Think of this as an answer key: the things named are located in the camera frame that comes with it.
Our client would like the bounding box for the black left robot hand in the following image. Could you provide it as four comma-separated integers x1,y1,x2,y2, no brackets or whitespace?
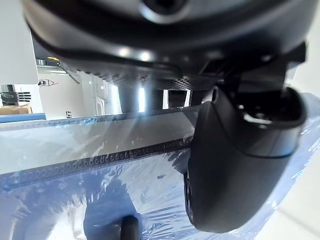
21,0,320,232

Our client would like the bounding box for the white cabinet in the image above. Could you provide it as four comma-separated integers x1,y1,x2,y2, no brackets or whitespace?
0,0,40,86

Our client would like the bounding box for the brown cardboard box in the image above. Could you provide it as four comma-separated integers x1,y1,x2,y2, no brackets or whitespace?
0,104,33,116

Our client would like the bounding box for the black device with slots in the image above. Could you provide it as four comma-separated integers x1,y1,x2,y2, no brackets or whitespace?
0,90,32,106

